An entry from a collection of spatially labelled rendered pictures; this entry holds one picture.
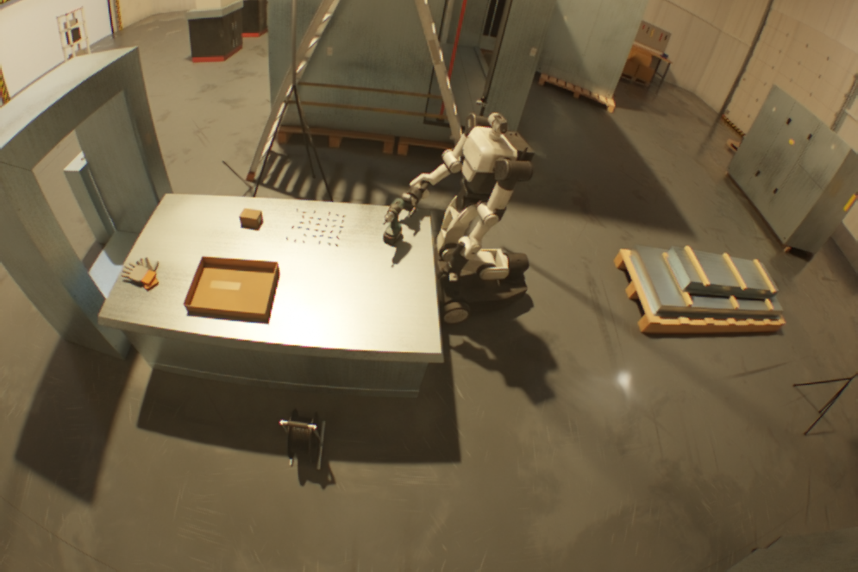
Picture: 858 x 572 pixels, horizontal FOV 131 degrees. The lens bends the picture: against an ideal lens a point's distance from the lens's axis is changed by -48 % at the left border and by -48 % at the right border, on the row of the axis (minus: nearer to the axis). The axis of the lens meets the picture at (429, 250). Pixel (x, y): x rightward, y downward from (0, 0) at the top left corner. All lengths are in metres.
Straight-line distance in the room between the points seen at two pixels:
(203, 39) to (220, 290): 5.89
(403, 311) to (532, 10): 2.85
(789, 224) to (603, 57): 4.48
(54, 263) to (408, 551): 2.27
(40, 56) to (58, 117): 9.78
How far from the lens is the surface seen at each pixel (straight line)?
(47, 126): 2.10
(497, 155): 1.82
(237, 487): 2.21
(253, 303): 1.82
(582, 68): 7.68
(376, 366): 1.88
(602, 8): 7.53
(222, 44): 7.17
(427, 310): 1.78
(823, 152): 7.01
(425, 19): 2.85
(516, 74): 3.77
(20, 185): 2.01
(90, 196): 3.30
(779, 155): 7.43
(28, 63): 11.63
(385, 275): 1.88
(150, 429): 2.49
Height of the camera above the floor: 2.09
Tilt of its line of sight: 45 degrees down
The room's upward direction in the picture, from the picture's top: 13 degrees clockwise
